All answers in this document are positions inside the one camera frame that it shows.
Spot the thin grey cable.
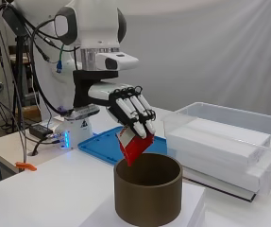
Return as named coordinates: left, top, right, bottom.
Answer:
left=13, top=79, right=28, bottom=164

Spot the brown round tub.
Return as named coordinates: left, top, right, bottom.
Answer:
left=113, top=152, right=184, bottom=227

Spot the white flat box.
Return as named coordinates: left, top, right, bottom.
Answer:
left=167, top=150, right=271, bottom=194
left=166, top=117, right=271, bottom=166

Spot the white hanging sheet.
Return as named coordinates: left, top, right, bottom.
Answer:
left=30, top=0, right=271, bottom=119

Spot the flat white book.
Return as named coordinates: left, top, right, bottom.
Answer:
left=182, top=169, right=258, bottom=203

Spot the blue plastic box lid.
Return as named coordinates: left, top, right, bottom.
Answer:
left=77, top=126, right=169, bottom=166

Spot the clear plastic box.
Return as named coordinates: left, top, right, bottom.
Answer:
left=162, top=101, right=271, bottom=196

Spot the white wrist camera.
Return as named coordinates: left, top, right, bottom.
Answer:
left=95, top=51, right=140, bottom=72

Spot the black tripod stand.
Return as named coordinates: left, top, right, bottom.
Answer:
left=1, top=3, right=27, bottom=133

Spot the black power adapter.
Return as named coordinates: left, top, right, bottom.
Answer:
left=28, top=123, right=54, bottom=140

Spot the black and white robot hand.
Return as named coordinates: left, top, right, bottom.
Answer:
left=87, top=82, right=158, bottom=140

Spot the red and white packet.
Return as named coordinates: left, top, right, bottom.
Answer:
left=115, top=126, right=156, bottom=167

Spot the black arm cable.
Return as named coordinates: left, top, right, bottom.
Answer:
left=27, top=17, right=79, bottom=112

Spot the orange clamp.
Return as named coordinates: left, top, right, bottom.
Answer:
left=14, top=161, right=39, bottom=173

